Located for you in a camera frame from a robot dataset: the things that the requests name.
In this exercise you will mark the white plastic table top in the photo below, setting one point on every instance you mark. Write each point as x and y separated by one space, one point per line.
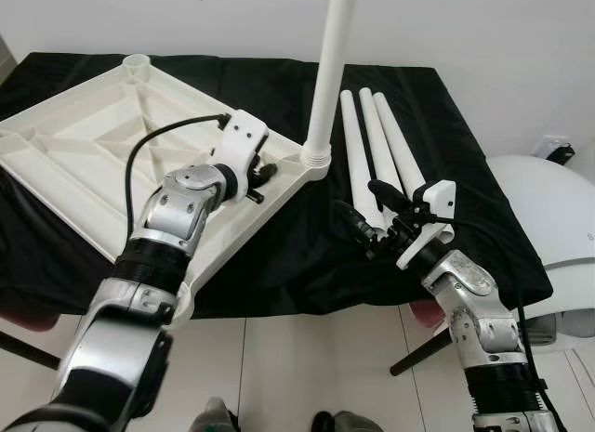
65 163

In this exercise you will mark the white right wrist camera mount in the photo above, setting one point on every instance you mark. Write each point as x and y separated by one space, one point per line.
435 204

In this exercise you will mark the pink cloth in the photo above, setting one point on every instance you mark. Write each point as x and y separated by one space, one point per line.
17 320
428 314

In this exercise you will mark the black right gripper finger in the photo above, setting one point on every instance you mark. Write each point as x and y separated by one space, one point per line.
358 229
390 197

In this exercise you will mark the white wall socket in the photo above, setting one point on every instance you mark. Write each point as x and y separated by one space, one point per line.
547 141

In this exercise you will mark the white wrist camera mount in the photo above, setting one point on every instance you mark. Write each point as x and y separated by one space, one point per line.
240 144
435 204

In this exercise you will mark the black metal table leg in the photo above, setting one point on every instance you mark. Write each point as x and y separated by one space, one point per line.
28 350
420 356

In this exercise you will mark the white dome litter box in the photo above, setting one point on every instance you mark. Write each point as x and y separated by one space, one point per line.
558 218

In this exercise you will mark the white plastic table leg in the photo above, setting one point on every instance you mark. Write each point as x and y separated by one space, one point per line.
400 144
327 79
376 139
356 149

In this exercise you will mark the black power plug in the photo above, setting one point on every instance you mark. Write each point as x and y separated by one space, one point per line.
560 156

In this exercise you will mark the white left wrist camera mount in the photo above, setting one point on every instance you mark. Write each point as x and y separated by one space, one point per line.
240 144

